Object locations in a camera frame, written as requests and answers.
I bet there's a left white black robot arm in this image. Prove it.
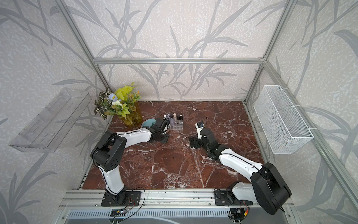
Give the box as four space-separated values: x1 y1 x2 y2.
90 118 170 201

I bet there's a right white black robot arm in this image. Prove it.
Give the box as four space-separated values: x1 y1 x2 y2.
189 127 292 215

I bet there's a clear acrylic lipstick organizer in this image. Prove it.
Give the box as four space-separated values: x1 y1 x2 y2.
170 121 184 131

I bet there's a teal plastic dustpan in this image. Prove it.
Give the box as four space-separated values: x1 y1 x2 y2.
141 118 156 127

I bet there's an artificial plant in amber vase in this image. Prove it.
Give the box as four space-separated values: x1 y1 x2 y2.
94 83 143 127

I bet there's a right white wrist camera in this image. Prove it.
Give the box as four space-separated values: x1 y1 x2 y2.
195 121 205 139

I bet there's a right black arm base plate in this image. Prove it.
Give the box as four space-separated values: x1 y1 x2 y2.
213 181 240 206

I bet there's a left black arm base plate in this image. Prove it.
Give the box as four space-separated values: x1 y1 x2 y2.
101 190 141 207

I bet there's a white wire mesh basket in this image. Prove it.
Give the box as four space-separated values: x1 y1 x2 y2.
254 85 314 155

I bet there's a small electronics board with wires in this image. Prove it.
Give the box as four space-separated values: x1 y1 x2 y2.
110 209 128 217

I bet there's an aluminium frame crossbar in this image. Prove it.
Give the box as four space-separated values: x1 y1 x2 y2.
93 58 263 64

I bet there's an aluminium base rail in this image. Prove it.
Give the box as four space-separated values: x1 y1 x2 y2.
58 188 294 209

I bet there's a clear acrylic wall shelf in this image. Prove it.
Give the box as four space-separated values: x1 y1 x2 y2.
9 88 91 153

